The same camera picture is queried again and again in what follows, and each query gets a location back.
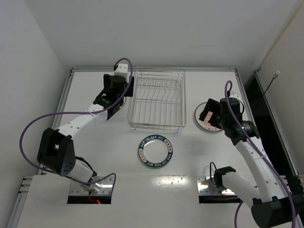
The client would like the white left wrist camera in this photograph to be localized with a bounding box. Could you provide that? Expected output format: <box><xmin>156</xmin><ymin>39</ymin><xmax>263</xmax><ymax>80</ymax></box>
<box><xmin>114</xmin><ymin>64</ymin><xmax>128</xmax><ymax>78</ymax></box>

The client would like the teal rimmed text plate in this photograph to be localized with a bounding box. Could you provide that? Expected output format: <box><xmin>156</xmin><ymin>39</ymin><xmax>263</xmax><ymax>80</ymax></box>
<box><xmin>138</xmin><ymin>134</ymin><xmax>173</xmax><ymax>169</ymax></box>

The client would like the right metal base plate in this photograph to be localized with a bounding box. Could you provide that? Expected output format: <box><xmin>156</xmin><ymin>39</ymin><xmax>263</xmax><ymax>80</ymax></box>
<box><xmin>197</xmin><ymin>176</ymin><xmax>236</xmax><ymax>197</ymax></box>

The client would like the metal base plate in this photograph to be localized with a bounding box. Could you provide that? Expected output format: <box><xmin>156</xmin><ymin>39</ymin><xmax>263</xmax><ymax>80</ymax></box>
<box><xmin>197</xmin><ymin>176</ymin><xmax>236</xmax><ymax>197</ymax></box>
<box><xmin>69</xmin><ymin>175</ymin><xmax>115</xmax><ymax>196</ymax></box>

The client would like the aluminium table frame rail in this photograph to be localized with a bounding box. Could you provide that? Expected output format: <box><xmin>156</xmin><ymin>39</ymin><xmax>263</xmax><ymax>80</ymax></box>
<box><xmin>49</xmin><ymin>67</ymin><xmax>300</xmax><ymax>178</ymax></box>

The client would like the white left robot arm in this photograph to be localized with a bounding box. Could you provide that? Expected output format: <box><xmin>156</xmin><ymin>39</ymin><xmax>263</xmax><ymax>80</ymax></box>
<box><xmin>37</xmin><ymin>74</ymin><xmax>134</xmax><ymax>185</ymax></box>

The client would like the orange sunburst plate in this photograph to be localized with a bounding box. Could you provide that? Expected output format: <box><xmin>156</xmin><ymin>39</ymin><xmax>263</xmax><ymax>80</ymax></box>
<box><xmin>194</xmin><ymin>102</ymin><xmax>222</xmax><ymax>133</ymax></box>

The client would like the silver wire dish rack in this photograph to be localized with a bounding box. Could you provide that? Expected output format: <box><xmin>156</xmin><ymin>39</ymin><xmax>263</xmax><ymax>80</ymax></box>
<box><xmin>127</xmin><ymin>66</ymin><xmax>186</xmax><ymax>133</ymax></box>

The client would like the black hanging usb cable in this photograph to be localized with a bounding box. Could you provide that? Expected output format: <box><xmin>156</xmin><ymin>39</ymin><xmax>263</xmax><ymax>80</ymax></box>
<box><xmin>262</xmin><ymin>70</ymin><xmax>280</xmax><ymax>97</ymax></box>

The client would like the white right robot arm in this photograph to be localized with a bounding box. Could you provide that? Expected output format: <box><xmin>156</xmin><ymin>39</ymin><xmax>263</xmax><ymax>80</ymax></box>
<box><xmin>199</xmin><ymin>97</ymin><xmax>304</xmax><ymax>228</ymax></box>

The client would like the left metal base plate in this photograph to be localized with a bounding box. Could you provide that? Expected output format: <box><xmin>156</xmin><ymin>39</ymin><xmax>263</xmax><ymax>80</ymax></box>
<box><xmin>69</xmin><ymin>175</ymin><xmax>115</xmax><ymax>196</ymax></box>

